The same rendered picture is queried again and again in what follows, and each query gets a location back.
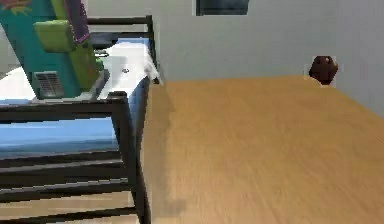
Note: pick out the dark brown round vessel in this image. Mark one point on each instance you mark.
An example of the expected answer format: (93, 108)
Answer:
(323, 69)

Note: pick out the small round grey object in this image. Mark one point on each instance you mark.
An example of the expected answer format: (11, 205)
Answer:
(125, 70)

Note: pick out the black framed bed blue mattress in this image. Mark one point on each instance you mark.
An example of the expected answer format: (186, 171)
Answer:
(123, 133)

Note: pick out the teal and green box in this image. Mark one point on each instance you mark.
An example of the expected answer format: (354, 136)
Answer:
(50, 56)

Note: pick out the dark framed wall picture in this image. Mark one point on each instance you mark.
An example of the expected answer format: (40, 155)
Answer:
(221, 7)

